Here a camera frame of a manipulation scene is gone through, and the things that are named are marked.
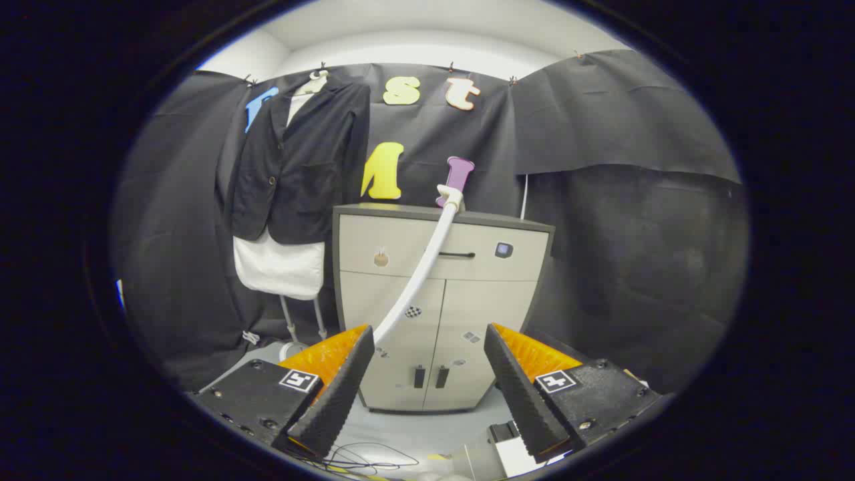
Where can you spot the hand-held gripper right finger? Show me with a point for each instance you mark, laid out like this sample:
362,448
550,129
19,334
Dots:
521,401

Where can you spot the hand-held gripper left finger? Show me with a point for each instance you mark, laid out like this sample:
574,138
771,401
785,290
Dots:
340,401

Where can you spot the white garment steamer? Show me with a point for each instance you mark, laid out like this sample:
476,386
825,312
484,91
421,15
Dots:
434,254

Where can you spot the black jacket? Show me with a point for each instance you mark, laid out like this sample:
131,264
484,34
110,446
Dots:
300,174

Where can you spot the white box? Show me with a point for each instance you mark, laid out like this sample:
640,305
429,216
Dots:
514,457

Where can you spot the beige cabinet with grey top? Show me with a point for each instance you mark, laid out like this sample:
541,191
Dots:
487,314

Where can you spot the metal mannequin stand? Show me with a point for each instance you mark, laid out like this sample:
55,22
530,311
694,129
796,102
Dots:
288,321

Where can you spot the black backdrop cloth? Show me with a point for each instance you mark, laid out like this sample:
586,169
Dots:
601,200

